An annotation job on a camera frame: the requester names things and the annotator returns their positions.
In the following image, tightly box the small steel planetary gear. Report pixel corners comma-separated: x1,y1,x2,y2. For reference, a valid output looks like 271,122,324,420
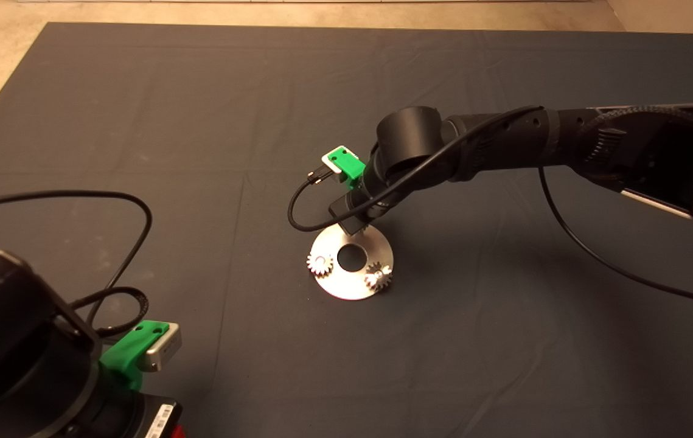
363,262,393,293
306,252,333,277

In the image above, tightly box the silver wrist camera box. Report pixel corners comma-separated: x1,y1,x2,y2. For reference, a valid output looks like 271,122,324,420
142,322,182,372
321,146,350,183

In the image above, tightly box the black right camera cable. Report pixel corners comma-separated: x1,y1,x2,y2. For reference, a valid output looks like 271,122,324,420
288,106,693,310

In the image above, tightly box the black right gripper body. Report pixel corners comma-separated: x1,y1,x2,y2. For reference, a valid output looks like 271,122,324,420
329,193,383,237

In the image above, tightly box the dark grey table cloth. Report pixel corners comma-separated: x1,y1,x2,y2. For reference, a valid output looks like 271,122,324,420
0,23,693,438

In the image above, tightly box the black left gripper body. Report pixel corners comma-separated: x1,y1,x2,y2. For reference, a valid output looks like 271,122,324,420
132,392,183,438

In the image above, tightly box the green left camera mount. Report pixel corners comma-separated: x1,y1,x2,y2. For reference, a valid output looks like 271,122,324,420
100,321,170,390

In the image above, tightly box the thin black left camera cable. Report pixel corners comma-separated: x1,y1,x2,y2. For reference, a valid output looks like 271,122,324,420
0,190,153,323

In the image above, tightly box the round metal carrier plate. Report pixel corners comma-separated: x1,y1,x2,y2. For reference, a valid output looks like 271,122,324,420
310,222,395,301

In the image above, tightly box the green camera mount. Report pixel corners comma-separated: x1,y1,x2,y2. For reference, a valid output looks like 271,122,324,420
329,146,366,182
100,321,170,390

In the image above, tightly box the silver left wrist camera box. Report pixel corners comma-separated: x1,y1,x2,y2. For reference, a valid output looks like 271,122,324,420
142,322,182,372

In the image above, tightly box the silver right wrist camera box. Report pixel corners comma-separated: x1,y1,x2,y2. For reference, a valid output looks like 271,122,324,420
321,146,350,183

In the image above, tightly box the green right camera mount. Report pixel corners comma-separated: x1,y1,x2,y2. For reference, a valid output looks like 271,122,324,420
329,146,366,182

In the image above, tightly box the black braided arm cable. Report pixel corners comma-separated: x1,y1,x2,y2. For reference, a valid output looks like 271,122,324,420
66,286,149,338
587,105,693,137

